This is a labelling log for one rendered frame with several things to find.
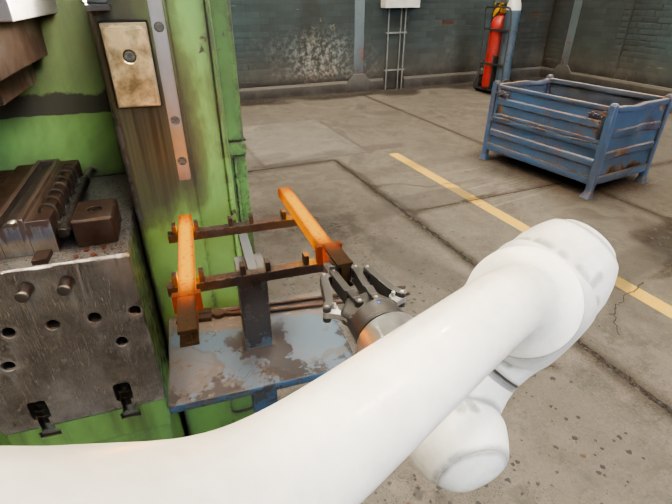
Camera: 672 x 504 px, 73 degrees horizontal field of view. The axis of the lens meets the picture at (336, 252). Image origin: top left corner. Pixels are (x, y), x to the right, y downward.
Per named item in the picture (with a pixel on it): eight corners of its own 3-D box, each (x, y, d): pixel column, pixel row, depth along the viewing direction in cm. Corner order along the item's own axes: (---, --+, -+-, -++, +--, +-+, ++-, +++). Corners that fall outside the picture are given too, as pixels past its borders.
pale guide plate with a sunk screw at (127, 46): (160, 105, 104) (145, 22, 96) (118, 108, 102) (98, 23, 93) (160, 103, 106) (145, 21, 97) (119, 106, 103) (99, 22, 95)
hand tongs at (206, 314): (405, 287, 125) (405, 283, 125) (410, 296, 122) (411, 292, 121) (178, 315, 114) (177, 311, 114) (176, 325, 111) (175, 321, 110)
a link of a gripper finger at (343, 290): (365, 323, 66) (357, 325, 65) (335, 285, 75) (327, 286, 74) (366, 300, 64) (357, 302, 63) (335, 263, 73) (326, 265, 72)
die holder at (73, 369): (166, 398, 122) (128, 253, 100) (2, 436, 111) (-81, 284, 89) (165, 286, 168) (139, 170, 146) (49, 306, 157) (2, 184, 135)
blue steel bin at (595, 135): (647, 182, 389) (679, 94, 353) (587, 200, 356) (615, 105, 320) (533, 145, 480) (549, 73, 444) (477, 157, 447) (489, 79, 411)
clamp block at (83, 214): (119, 242, 104) (112, 216, 101) (77, 248, 101) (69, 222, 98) (122, 220, 114) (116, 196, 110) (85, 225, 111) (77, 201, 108)
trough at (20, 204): (23, 225, 96) (21, 219, 95) (-6, 228, 94) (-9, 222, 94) (60, 163, 130) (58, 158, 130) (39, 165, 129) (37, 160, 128)
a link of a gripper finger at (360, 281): (372, 299, 64) (381, 297, 64) (351, 261, 74) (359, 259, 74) (371, 322, 66) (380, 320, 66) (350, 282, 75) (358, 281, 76)
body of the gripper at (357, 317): (355, 365, 61) (333, 324, 68) (412, 351, 63) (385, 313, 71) (356, 320, 57) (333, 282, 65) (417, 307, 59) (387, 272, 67)
